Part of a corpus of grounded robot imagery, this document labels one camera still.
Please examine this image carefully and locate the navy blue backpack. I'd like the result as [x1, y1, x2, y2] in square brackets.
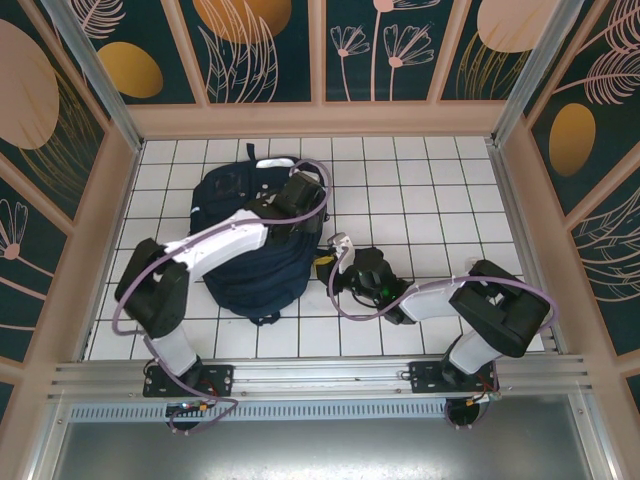
[189, 142, 331, 326]

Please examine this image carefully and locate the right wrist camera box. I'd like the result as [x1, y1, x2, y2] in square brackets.
[327, 233, 355, 275]

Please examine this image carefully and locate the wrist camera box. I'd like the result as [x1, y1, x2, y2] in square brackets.
[327, 233, 355, 275]
[277, 168, 325, 219]

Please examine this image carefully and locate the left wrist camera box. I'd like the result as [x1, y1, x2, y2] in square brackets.
[277, 168, 325, 219]

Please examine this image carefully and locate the aluminium mounting rail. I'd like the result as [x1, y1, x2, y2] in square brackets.
[47, 354, 594, 401]

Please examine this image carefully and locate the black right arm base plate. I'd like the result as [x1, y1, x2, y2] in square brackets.
[409, 359, 501, 396]

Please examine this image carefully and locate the slotted grey cable tray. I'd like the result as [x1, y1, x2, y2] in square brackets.
[67, 404, 576, 424]

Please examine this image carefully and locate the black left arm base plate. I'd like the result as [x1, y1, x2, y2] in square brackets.
[143, 362, 236, 399]

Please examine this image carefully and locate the aluminium table side rail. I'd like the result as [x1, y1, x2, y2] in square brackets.
[487, 142, 569, 356]

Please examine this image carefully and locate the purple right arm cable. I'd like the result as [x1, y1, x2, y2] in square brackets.
[327, 244, 559, 431]

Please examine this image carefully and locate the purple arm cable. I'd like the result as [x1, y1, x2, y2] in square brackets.
[327, 244, 559, 431]
[112, 158, 332, 436]

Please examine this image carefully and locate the dark floral wall panel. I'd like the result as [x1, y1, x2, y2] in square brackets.
[0, 0, 109, 221]
[569, 169, 640, 356]
[529, 0, 640, 216]
[439, 0, 556, 104]
[0, 174, 69, 366]
[179, 0, 314, 105]
[324, 0, 436, 104]
[52, 0, 199, 106]

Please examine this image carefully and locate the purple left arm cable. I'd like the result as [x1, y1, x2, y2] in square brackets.
[112, 158, 332, 436]

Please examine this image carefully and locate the aluminium frame post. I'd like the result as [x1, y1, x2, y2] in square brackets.
[489, 0, 599, 146]
[42, 0, 146, 154]

